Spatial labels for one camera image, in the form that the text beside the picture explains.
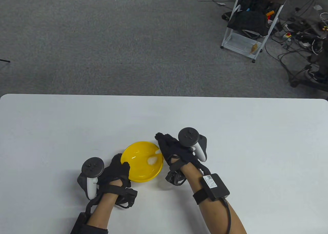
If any black bag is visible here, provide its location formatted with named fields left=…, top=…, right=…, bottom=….
left=227, top=10, right=269, bottom=38

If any black white left hand controller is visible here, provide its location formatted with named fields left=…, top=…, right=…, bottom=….
left=77, top=157, right=105, bottom=200

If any person's left hand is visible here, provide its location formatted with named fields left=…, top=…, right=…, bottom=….
left=97, top=153, right=132, bottom=189

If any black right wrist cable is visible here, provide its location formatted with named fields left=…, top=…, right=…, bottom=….
left=222, top=197, right=232, bottom=234

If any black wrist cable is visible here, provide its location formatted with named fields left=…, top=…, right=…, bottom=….
left=85, top=195, right=103, bottom=216
left=222, top=197, right=232, bottom=234

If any tangle of black cables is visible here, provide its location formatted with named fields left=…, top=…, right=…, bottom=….
left=265, top=4, right=328, bottom=89

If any person's left forearm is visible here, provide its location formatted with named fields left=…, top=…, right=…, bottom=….
left=86, top=181, right=123, bottom=230

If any black white right hand controller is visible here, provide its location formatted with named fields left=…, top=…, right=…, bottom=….
left=178, top=127, right=208, bottom=162

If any person's right hand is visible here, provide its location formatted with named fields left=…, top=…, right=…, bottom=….
left=155, top=132, right=206, bottom=173

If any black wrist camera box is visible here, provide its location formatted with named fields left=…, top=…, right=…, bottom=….
left=192, top=173, right=230, bottom=205
left=70, top=212, right=108, bottom=234

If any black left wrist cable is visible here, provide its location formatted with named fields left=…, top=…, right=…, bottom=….
left=85, top=195, right=103, bottom=216

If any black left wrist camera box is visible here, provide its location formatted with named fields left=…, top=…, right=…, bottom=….
left=70, top=212, right=108, bottom=234

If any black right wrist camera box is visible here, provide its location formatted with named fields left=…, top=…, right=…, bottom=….
left=192, top=173, right=230, bottom=205

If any black glove wrist strap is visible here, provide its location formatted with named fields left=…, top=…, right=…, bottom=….
left=96, top=184, right=138, bottom=209
left=165, top=163, right=188, bottom=186

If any person's right forearm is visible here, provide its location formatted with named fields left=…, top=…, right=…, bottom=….
left=179, top=163, right=247, bottom=234

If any black white hand controller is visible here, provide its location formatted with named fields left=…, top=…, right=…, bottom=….
left=77, top=157, right=105, bottom=200
left=178, top=127, right=208, bottom=162

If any yellow bowl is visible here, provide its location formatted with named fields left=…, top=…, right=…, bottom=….
left=120, top=141, right=164, bottom=183

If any black chair base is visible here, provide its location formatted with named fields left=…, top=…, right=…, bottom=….
left=289, top=38, right=328, bottom=92

